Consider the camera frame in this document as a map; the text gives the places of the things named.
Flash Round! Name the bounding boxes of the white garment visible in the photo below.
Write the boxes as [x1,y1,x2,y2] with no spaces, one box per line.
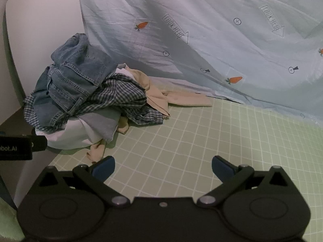
[35,67,134,150]

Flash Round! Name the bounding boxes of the green grid bed sheet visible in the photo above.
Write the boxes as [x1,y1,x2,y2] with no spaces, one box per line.
[52,87,323,217]

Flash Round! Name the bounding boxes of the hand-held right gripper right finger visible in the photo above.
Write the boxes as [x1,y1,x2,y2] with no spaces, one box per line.
[197,155,293,209]

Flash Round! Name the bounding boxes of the light blue carrot-print blanket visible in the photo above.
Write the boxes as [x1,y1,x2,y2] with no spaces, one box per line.
[73,0,323,131]

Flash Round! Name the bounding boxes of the light green cloth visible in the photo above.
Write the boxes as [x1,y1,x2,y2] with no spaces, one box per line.
[0,197,24,240]

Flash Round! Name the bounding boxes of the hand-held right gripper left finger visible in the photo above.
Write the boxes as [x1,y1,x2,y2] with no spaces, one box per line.
[38,156,132,209]

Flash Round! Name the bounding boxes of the beige garment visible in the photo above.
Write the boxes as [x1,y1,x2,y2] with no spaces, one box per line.
[86,66,213,164]

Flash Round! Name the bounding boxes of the blue denim jeans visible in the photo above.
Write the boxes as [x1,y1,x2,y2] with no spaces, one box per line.
[33,33,119,129]

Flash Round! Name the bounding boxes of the blue checked shirt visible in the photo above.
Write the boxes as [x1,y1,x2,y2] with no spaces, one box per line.
[23,73,171,132]

